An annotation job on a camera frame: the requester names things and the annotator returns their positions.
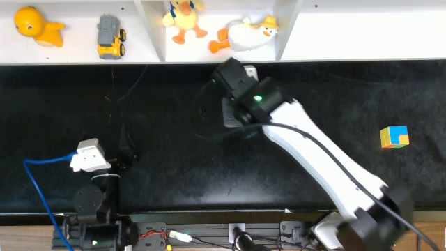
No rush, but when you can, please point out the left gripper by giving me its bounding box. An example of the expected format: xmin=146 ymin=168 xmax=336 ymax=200
xmin=105 ymin=122 xmax=138 ymax=173

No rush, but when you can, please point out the grey and yellow toy truck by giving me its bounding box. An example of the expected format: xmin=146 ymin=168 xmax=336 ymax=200
xmin=96 ymin=13 xmax=128 ymax=61

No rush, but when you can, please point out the yellow plush duck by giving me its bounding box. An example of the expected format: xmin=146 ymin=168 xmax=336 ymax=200
xmin=162 ymin=0 xmax=209 ymax=45

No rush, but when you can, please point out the yellow rubber duck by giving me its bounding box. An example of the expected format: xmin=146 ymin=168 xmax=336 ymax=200
xmin=13 ymin=5 xmax=67 ymax=49

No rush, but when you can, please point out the white plush duck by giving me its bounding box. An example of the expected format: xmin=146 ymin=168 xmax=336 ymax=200
xmin=208 ymin=14 xmax=281 ymax=55

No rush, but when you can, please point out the white shelf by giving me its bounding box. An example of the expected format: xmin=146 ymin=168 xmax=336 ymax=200
xmin=0 ymin=0 xmax=446 ymax=66

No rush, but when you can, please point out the many-coloured puzzle cube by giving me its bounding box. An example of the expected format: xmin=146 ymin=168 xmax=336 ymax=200
xmin=379 ymin=125 xmax=410 ymax=150

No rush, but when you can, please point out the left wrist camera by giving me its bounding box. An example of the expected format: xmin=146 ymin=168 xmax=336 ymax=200
xmin=69 ymin=137 xmax=113 ymax=174

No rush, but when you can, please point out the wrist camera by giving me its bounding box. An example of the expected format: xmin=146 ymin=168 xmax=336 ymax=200
xmin=243 ymin=64 xmax=260 ymax=82
xmin=69 ymin=137 xmax=113 ymax=174

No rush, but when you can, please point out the blue cable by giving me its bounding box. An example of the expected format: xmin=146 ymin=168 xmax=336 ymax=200
xmin=22 ymin=151 xmax=79 ymax=251

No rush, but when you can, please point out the mounting rail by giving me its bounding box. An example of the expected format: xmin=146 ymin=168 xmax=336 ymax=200
xmin=51 ymin=220 xmax=336 ymax=251

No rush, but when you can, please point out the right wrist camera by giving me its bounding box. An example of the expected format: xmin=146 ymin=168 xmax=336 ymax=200
xmin=243 ymin=64 xmax=260 ymax=82

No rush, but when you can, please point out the black cable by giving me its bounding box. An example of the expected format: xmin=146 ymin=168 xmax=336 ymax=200
xmin=189 ymin=79 xmax=432 ymax=251

